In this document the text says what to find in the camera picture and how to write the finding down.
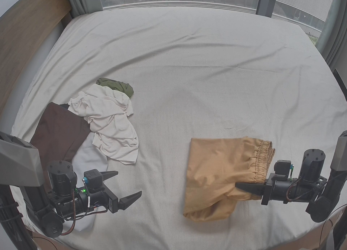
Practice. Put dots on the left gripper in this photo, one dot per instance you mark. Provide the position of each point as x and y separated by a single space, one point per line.
100 200

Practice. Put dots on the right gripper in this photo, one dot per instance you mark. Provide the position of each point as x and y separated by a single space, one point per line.
276 190

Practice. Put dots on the tan shorts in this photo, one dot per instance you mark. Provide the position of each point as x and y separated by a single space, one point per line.
217 167

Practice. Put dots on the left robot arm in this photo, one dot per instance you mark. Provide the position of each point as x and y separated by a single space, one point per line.
19 159

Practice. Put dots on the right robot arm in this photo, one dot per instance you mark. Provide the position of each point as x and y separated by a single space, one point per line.
322 186

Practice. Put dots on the bed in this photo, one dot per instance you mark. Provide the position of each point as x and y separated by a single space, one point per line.
195 75

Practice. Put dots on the pale grey garment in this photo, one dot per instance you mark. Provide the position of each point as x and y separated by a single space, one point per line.
89 156

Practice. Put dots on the cream garment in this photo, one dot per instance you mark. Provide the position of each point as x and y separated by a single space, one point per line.
111 124

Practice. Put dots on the dark brown garment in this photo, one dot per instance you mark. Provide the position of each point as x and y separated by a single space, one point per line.
62 135

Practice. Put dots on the black garment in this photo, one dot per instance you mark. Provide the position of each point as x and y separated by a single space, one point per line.
64 106

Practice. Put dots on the olive green garment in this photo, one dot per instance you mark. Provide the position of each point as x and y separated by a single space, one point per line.
119 85

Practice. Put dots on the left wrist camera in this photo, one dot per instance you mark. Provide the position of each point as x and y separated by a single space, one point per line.
93 179

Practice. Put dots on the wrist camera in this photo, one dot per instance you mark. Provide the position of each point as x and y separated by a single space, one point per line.
93 179
282 169

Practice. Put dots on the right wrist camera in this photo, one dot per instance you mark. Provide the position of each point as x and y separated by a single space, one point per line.
282 169

